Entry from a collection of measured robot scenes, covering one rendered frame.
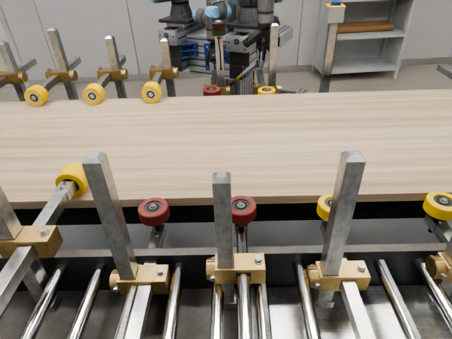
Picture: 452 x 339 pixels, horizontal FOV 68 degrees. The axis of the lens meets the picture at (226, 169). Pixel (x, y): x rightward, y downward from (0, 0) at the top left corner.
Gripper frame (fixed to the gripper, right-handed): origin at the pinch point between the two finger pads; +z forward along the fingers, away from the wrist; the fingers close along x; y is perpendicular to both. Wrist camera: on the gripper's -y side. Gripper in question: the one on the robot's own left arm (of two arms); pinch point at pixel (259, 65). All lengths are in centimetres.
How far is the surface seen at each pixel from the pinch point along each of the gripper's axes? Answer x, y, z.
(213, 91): -15.1, -29.7, 3.2
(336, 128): -65, 1, 4
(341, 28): 182, 183, 37
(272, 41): -10.8, 0.9, -14.1
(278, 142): -65, -23, 4
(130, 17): 276, -36, 20
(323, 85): -19.6, 25.2, 7.3
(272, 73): -11.0, 1.6, 0.8
